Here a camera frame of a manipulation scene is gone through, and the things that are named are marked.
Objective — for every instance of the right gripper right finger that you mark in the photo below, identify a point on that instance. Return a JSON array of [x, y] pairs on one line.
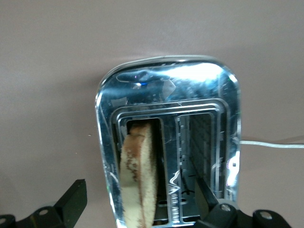
[[223, 216]]

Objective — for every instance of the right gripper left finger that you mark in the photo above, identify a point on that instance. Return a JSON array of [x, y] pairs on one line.
[[66, 204]]

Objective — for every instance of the toast slice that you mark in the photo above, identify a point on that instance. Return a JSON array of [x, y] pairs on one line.
[[137, 166]]

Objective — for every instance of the chrome and beige toaster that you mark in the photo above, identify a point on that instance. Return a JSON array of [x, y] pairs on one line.
[[171, 95]]

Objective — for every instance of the table cover cloth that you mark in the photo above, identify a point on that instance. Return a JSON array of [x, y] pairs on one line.
[[47, 71]]

